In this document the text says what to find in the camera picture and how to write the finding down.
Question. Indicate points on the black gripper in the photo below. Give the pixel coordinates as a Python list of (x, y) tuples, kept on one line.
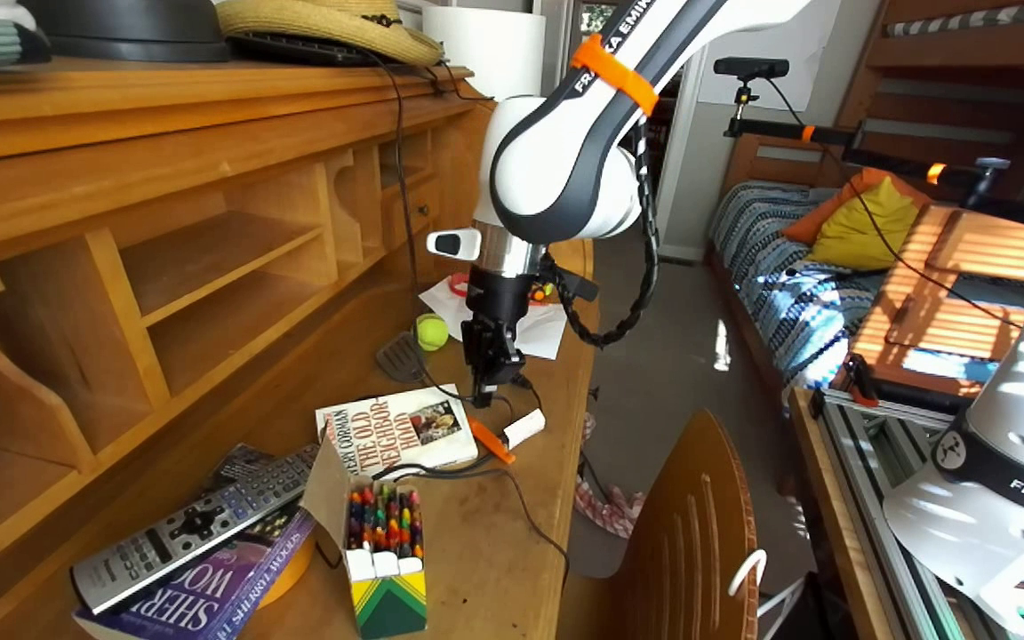
[(494, 312)]

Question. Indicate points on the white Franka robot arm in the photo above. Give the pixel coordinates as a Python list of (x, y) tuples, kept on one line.
[(558, 166)]

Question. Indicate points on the white paper sheet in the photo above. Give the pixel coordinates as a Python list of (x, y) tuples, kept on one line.
[(544, 339)]

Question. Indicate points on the orange plastic cylinder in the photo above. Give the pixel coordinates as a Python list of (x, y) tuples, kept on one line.
[(490, 441)]

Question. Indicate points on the yellow-green tennis ball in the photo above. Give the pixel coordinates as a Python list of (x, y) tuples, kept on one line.
[(430, 331)]

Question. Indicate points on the slotted metal spatula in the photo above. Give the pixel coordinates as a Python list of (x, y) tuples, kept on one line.
[(399, 356)]

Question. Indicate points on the white paperback book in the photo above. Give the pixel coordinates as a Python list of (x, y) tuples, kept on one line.
[(393, 431)]

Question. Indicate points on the red white striped cloth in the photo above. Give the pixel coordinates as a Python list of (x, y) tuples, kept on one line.
[(607, 510)]

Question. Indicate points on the wooden chair back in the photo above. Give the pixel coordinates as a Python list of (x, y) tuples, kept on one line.
[(675, 535)]

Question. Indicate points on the crayon box yellow green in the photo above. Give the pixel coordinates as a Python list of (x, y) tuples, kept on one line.
[(390, 591)]

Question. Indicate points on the bed with striped blanket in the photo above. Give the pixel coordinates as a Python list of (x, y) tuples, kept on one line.
[(772, 272)]

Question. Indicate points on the grey remote control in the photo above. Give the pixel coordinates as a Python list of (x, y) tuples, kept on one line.
[(180, 535)]

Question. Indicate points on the orange pillow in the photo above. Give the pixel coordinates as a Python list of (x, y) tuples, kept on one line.
[(820, 217)]

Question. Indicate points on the purple Sherlock book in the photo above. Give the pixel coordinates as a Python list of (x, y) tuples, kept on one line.
[(210, 591)]

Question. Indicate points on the robot mounting cart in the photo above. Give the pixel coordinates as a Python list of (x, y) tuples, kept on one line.
[(855, 499)]

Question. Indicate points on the straw hat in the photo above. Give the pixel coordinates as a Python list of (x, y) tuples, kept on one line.
[(320, 23)]

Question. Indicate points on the yellow pillow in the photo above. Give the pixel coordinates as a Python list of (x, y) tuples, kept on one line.
[(860, 234)]

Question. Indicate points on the wooden roll-top desk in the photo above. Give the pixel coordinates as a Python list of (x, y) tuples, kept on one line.
[(180, 130)]

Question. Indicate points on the wooden slatted board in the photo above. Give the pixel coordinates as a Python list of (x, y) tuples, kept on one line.
[(950, 306)]

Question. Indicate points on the black camera stand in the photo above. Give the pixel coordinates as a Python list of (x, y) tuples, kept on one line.
[(745, 101)]

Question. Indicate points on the black stereo camera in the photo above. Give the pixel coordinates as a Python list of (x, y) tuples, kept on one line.
[(751, 70)]

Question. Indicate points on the wooden bunk bed frame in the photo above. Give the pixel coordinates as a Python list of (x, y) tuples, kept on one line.
[(962, 55)]

